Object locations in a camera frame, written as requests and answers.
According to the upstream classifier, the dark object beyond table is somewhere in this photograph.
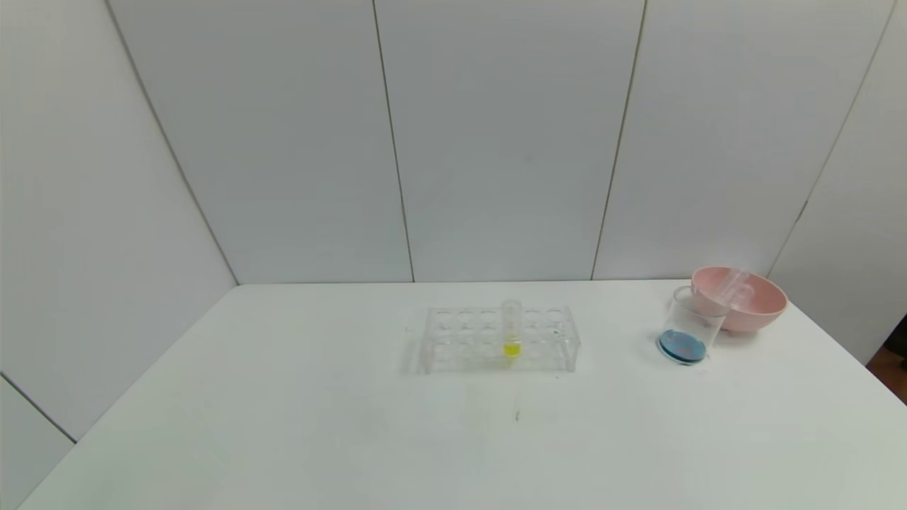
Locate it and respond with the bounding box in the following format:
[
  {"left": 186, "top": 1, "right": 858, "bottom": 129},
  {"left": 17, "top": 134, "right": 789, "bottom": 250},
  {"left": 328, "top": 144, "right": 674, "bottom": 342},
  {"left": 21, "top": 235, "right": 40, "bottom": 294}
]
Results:
[{"left": 870, "top": 315, "right": 907, "bottom": 373}]

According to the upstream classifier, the test tube with blue pigment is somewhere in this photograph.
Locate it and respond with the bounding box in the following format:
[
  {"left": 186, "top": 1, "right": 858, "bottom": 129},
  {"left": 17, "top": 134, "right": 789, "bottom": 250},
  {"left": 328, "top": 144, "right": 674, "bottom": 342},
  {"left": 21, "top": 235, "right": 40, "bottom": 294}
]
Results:
[{"left": 712, "top": 269, "right": 750, "bottom": 298}]

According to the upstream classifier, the test tube with yellow pigment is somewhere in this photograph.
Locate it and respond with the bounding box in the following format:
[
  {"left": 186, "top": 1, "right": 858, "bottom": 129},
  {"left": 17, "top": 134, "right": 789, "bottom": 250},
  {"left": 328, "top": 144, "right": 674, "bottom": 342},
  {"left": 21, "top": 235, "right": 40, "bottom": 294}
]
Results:
[{"left": 501, "top": 298, "right": 524, "bottom": 358}]

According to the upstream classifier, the clear plastic test tube rack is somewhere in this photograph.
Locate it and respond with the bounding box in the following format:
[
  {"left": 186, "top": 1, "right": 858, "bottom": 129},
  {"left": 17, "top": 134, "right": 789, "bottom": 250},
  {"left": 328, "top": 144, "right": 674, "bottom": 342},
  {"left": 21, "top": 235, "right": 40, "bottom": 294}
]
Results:
[{"left": 418, "top": 305, "right": 580, "bottom": 374}]

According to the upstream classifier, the clear glass beaker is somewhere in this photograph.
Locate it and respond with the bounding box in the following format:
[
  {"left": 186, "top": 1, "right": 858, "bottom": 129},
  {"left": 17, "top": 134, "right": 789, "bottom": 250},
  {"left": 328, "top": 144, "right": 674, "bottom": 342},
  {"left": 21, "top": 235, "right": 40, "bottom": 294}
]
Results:
[{"left": 658, "top": 285, "right": 731, "bottom": 366}]

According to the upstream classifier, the pink bowl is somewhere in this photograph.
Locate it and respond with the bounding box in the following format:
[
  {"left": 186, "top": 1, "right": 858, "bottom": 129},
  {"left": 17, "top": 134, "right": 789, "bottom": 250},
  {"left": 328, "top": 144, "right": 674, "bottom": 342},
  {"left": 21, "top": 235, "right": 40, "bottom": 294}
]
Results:
[{"left": 691, "top": 266, "right": 789, "bottom": 334}]

